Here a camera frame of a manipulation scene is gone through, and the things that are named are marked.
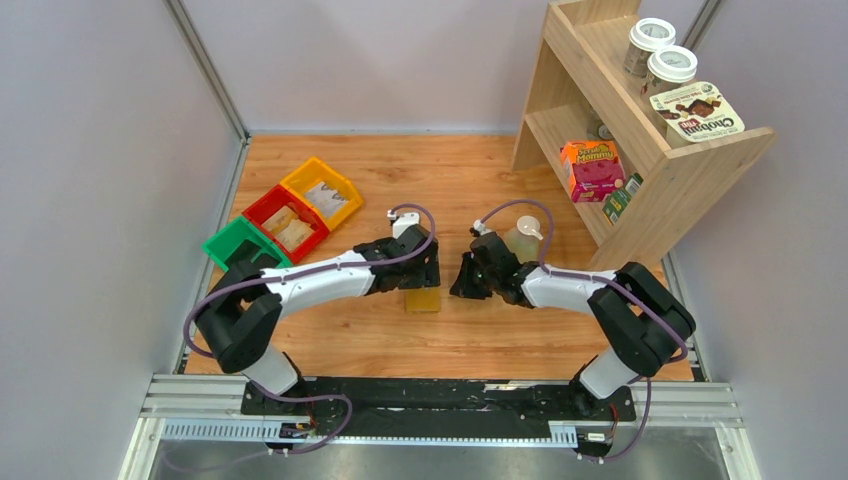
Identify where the yellow leather card holder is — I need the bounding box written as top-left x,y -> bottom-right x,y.
404,287 -> 441,314

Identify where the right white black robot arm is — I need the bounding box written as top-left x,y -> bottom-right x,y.
450,232 -> 696,400

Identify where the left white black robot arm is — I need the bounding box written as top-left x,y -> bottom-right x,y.
188,223 -> 440,395

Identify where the clear bottle white cap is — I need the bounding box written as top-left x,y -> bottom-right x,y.
502,215 -> 544,263

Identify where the yellow plastic bin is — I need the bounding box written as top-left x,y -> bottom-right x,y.
279,157 -> 364,231

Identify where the packet in yellow bin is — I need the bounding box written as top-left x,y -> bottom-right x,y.
304,181 -> 349,219

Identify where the Scrub Mommy sponge box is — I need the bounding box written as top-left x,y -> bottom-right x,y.
560,141 -> 627,203

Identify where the small green box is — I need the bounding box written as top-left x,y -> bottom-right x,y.
602,173 -> 643,225

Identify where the packet in red bin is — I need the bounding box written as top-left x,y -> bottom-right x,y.
261,206 -> 315,253

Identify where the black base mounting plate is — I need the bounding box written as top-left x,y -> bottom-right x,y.
241,377 -> 636,440

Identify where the jar on lower shelf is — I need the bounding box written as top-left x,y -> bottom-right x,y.
586,108 -> 614,141

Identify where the red plastic bin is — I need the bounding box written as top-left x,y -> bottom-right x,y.
243,185 -> 330,264

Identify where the wooden shelf unit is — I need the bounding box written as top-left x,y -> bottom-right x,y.
512,1 -> 777,270

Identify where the black item in green bin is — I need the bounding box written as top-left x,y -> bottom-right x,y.
225,240 -> 279,268

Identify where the green plastic bin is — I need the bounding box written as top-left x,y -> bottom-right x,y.
202,216 -> 293,272

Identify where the Chobani yogurt cup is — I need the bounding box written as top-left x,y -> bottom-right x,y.
649,81 -> 746,148

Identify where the front white lidded cup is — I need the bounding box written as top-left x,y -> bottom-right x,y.
640,45 -> 698,99

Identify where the white lidded cup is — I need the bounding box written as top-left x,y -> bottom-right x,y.
623,18 -> 676,78
640,45 -> 698,99

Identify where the rear white lidded cup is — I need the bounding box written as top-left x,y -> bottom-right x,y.
623,18 -> 676,78

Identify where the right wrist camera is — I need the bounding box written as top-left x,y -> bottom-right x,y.
469,220 -> 493,238

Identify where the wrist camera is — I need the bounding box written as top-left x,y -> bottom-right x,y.
387,210 -> 420,239
469,220 -> 493,238

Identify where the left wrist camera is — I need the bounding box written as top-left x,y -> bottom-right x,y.
387,210 -> 420,239

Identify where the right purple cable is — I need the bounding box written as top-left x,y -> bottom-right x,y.
478,198 -> 690,464

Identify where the aluminium frame rail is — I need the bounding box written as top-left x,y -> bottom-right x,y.
120,374 -> 760,479

